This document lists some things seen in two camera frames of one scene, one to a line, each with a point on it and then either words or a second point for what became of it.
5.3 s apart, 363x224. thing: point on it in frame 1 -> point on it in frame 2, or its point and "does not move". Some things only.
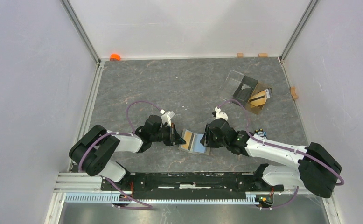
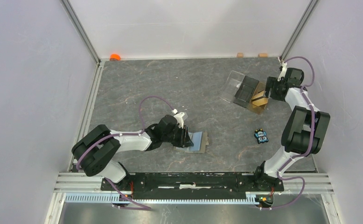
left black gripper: x=174 y=138 -> x=184 y=140
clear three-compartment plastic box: x=253 y=94 does not move
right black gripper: x=207 y=140 -> x=272 y=82
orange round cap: x=115 y=57 does not move
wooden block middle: x=262 y=55 does not move
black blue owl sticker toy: x=261 y=132 does not move
